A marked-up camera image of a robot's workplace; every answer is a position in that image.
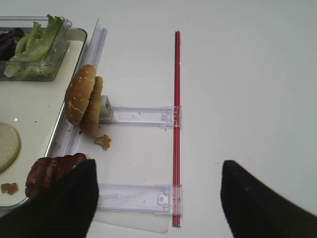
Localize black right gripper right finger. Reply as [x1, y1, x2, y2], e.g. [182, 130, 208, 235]
[220, 160, 317, 238]

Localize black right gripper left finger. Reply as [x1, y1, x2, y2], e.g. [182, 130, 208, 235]
[0, 160, 99, 238]

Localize dark red meat slices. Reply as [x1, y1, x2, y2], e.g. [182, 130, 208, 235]
[25, 153, 87, 198]

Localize green lettuce leaves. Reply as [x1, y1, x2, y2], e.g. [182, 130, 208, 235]
[4, 14, 64, 77]

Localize fried crumb on tray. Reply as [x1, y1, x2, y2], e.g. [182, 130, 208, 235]
[0, 182, 18, 195]

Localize fried crumb on table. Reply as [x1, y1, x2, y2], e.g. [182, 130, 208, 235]
[94, 134, 111, 150]

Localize right red plastic rod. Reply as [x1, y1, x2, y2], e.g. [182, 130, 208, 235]
[172, 31, 182, 228]

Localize bun base on tray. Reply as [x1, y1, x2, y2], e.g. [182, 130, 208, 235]
[0, 122, 21, 173]

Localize fried chicken patty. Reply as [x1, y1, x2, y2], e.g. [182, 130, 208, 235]
[79, 76, 103, 136]

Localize white pusher block bun top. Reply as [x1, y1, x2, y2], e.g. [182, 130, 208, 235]
[99, 95, 112, 120]

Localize white metal tray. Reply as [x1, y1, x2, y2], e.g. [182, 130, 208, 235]
[0, 28, 87, 210]

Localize sesame bun top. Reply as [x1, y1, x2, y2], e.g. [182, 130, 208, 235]
[64, 64, 97, 125]

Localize clear plastic salad box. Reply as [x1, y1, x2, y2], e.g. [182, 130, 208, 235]
[0, 16, 73, 81]

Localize purple cabbage leaves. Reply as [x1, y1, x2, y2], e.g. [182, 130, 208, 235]
[0, 28, 24, 61]

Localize right long clear rail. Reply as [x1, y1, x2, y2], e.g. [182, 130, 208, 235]
[45, 21, 111, 157]

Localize clear rail holding meat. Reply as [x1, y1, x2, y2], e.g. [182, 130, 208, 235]
[97, 183, 182, 216]

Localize clear rail holding bun top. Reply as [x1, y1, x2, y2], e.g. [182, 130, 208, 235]
[100, 107, 174, 128]

